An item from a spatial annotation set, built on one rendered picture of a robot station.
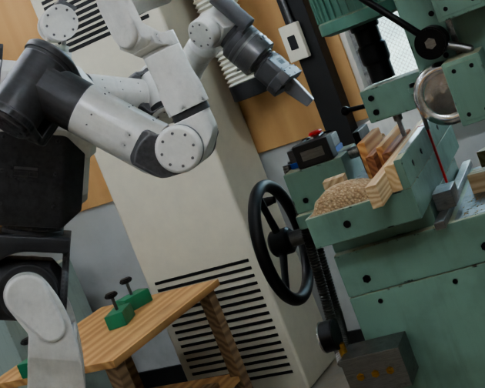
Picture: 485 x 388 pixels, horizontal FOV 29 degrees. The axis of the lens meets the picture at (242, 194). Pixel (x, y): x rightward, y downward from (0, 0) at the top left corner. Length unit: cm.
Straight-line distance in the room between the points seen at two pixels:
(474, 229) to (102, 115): 71
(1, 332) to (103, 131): 233
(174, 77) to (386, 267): 58
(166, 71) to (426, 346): 75
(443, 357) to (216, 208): 170
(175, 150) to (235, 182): 191
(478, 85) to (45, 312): 89
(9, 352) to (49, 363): 200
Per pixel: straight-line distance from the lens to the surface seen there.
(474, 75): 175
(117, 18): 154
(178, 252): 358
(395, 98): 194
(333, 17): 191
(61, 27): 181
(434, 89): 183
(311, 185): 199
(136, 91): 214
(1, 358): 388
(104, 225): 412
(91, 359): 301
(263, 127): 358
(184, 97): 153
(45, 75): 160
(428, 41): 179
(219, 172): 338
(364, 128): 202
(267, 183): 210
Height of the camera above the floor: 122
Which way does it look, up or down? 8 degrees down
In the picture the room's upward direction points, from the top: 21 degrees counter-clockwise
